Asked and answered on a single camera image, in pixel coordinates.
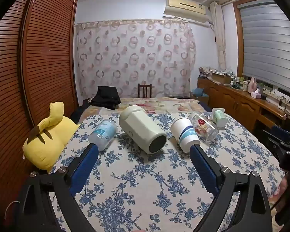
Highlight dark blue cloth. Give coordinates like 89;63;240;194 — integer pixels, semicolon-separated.
71;100;93;123

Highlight pile of black clothes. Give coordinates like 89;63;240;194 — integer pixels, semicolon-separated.
90;86;121;110

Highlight yellow plush toy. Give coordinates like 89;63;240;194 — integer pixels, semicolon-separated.
22;101;81;172

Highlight large cream insulated cup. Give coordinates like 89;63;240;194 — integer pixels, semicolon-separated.
118;105;168;155

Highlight pink yellow floral blanket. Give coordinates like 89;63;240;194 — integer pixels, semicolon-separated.
81;97;208;117

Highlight group of small bottles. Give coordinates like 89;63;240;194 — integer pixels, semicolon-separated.
231;76;248;91

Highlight blue floral bedsheet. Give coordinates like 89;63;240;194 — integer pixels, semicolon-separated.
48;112;287;232

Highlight circle patterned sheer curtain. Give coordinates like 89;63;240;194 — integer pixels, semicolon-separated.
74;19;197;102

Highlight pink bottle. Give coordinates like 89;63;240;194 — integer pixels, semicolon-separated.
248;77;258;93

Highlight small white green mug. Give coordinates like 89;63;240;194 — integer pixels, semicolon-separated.
210;107;228;128

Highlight pile of papers and clutter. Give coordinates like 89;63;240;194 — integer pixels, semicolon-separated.
199;66;235;78

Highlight cream tied window curtain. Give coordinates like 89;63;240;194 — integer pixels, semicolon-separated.
209;1;227;71

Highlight white paper cup blue stripes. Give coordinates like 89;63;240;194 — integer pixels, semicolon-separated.
170;118;201;153

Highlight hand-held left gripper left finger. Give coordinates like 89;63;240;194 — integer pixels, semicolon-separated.
18;143;99;232

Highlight grey window blind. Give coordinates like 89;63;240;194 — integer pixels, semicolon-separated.
237;0;290;90

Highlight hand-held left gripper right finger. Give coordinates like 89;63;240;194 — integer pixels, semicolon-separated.
190;144;273;232

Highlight dark wooden chair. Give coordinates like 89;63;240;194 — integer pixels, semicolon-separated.
138;83;152;98

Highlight glass cup red flower print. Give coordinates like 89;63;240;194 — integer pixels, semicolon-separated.
189;111;219;141

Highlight clear plastic bottle blue label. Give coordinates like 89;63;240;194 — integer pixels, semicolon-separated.
88;119;118;151

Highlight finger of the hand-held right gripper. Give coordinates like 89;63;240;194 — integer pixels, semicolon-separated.
262;125;290;151

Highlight cardboard box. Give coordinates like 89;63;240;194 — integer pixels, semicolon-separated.
211;73;232;85

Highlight thin cable on cabinet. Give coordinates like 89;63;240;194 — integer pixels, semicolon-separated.
276;96;290;120

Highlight brown louvered wooden wardrobe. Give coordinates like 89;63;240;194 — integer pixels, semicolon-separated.
0;0;79;223

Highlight wall air conditioner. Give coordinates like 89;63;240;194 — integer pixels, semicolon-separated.
164;0;209;23

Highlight blue bag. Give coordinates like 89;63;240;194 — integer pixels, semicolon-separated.
192;87;210;105

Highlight long wooden cabinet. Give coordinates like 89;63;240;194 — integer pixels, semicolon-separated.
197;76;290;134

